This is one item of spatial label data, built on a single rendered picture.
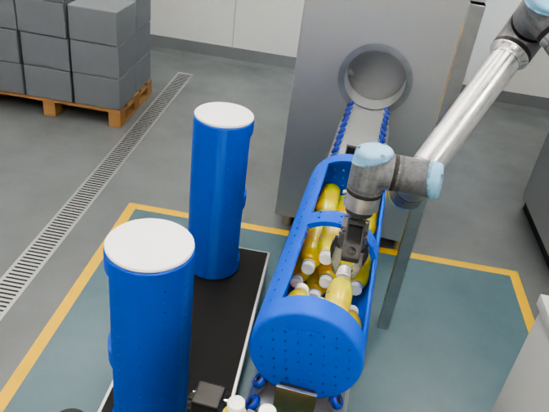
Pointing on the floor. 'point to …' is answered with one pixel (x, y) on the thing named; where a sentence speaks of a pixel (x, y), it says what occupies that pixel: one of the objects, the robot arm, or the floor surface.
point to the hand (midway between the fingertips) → (343, 273)
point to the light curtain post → (474, 14)
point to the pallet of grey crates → (77, 54)
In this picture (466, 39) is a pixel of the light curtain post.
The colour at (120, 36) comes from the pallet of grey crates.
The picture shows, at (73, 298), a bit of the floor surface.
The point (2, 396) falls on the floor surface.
